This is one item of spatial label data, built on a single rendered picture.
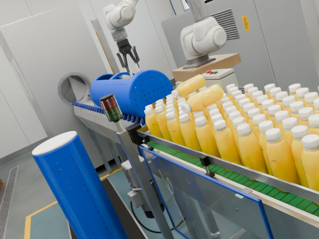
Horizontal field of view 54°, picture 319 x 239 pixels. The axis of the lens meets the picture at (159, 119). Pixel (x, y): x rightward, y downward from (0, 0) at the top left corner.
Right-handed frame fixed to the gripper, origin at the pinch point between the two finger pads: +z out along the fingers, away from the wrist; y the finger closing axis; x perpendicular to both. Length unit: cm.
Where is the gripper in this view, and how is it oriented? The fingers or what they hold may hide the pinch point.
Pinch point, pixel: (134, 70)
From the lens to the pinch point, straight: 203.0
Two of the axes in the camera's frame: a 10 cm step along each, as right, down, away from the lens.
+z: 3.6, 8.9, 2.8
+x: 4.4, 1.0, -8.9
